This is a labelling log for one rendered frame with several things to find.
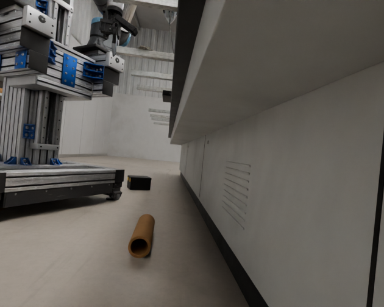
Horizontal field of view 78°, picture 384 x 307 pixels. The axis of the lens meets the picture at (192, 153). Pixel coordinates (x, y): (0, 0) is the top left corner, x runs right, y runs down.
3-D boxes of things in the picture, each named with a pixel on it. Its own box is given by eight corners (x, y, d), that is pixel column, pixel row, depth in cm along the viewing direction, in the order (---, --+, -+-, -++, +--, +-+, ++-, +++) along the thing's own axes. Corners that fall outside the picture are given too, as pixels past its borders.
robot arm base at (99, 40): (80, 48, 162) (81, 34, 162) (98, 57, 176) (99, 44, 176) (96, 45, 156) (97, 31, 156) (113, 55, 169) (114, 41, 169)
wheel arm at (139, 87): (136, 89, 160) (136, 83, 160) (136, 91, 163) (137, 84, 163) (199, 97, 164) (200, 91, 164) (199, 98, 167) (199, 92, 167)
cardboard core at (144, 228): (128, 235, 85) (139, 213, 115) (127, 257, 85) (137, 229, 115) (151, 236, 86) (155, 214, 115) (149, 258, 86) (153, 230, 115)
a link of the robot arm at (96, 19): (87, 38, 167) (89, 19, 167) (106, 44, 175) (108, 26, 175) (92, 31, 157) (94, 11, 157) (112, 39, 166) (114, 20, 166)
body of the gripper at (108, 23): (103, 38, 114) (105, 13, 114) (121, 41, 115) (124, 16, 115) (99, 30, 106) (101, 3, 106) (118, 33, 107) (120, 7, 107)
